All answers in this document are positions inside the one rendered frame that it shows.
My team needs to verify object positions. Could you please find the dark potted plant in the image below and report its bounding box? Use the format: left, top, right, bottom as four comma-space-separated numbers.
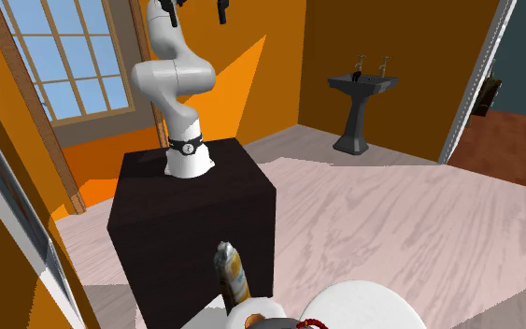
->
471, 59, 504, 118

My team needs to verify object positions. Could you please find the window with wooden frame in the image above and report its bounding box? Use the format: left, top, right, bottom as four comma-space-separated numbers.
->
0, 0, 170, 215

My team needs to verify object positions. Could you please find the dark robot stand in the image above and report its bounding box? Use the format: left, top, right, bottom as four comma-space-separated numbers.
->
107, 137, 277, 329

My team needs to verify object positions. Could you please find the white door frame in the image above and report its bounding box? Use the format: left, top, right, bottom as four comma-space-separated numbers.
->
437, 0, 519, 165

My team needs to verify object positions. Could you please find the red beaded ring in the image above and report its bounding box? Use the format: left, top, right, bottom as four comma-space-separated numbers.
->
295, 318, 330, 329

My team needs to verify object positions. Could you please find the silver and yellow spray can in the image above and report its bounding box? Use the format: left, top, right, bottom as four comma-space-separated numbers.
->
213, 241, 252, 317

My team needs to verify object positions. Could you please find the white toilet paper roll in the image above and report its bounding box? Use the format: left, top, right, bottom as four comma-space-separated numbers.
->
224, 296, 289, 329

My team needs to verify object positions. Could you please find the grey door with white frame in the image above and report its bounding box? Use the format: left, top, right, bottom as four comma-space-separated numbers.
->
0, 97, 86, 329

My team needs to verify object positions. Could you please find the black pedestal sink with taps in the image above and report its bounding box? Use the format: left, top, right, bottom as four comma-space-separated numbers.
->
327, 54, 401, 156

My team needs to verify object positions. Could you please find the dark grey round object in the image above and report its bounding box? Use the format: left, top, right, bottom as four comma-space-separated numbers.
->
243, 316, 332, 329

